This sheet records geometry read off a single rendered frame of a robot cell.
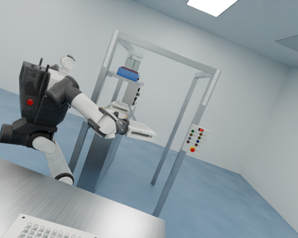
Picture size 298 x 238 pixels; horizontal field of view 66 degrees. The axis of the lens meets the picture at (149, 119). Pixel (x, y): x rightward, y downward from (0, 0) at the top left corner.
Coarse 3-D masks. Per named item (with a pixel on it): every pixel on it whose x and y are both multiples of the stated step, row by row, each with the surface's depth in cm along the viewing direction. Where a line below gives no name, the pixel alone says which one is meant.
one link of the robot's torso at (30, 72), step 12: (24, 72) 118; (36, 72) 121; (48, 72) 124; (60, 72) 135; (24, 84) 120; (36, 84) 123; (48, 84) 123; (24, 96) 122; (36, 96) 125; (24, 108) 124; (36, 108) 127; (48, 108) 129; (60, 108) 132; (36, 120) 130; (48, 120) 133; (60, 120) 137
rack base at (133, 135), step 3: (126, 132) 164; (126, 135) 163; (129, 135) 163; (132, 135) 164; (135, 135) 166; (138, 135) 169; (141, 135) 173; (135, 138) 167; (138, 138) 168; (141, 138) 169; (144, 138) 170; (147, 138) 172; (150, 138) 174; (150, 141) 174; (153, 141) 175
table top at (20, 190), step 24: (0, 168) 94; (24, 168) 100; (0, 192) 81; (24, 192) 85; (48, 192) 91; (72, 192) 96; (0, 216) 71; (48, 216) 78; (72, 216) 83; (96, 216) 88; (120, 216) 93; (144, 216) 99
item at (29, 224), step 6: (30, 222) 62; (24, 228) 60; (36, 228) 62; (42, 228) 63; (48, 228) 63; (24, 234) 58; (30, 234) 59; (36, 234) 60; (48, 234) 61; (54, 234) 62; (60, 234) 62; (66, 234) 64
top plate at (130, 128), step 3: (120, 117) 181; (129, 126) 165; (129, 129) 161; (132, 129) 163; (135, 129) 164; (138, 129) 166; (141, 129) 170; (150, 129) 181; (141, 132) 167; (144, 132) 168; (147, 132) 170; (150, 132) 172; (153, 132) 176; (153, 135) 173; (156, 135) 175
